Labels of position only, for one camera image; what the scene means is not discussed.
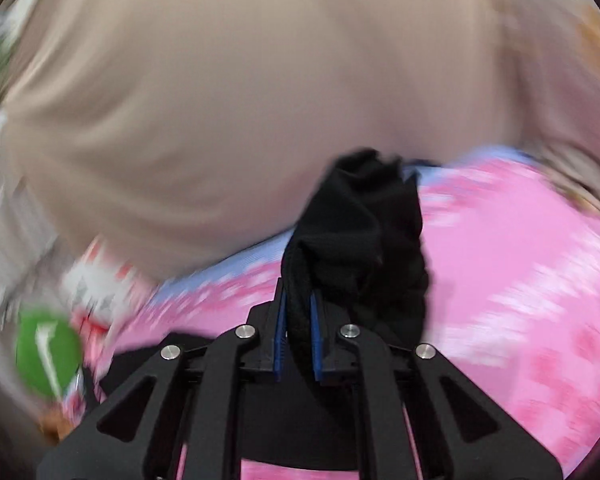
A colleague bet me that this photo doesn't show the black pants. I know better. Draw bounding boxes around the black pants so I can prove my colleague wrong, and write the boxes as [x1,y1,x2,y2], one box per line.
[97,147,429,472]

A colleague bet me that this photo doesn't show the beige cloth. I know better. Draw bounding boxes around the beige cloth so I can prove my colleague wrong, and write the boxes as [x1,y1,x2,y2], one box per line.
[0,0,600,283]

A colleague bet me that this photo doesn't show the white cartoon face pillow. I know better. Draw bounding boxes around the white cartoon face pillow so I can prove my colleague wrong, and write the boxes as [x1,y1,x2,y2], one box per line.
[60,237,153,343]

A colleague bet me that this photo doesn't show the green plush toy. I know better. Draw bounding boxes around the green plush toy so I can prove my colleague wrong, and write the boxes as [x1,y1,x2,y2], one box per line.
[14,310,84,402]

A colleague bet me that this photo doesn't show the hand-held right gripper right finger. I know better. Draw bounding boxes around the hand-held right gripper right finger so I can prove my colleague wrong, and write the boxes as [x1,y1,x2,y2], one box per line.
[310,292,564,480]

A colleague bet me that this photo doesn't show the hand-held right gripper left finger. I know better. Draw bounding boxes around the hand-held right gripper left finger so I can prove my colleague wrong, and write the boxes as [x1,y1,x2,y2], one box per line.
[36,276,289,480]

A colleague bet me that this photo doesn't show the pink floral bed sheet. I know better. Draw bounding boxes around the pink floral bed sheet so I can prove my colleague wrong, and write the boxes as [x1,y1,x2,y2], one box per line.
[65,145,600,480]

